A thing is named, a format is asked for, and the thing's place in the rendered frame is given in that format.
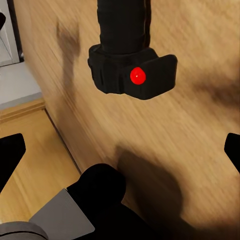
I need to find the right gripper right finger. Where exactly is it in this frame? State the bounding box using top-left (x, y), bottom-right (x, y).
top-left (224, 133), bottom-right (240, 173)

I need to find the digital camera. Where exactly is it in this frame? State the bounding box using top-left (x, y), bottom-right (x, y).
top-left (87, 0), bottom-right (177, 100)

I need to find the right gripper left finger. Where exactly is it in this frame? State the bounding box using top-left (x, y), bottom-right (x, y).
top-left (0, 133), bottom-right (26, 193)

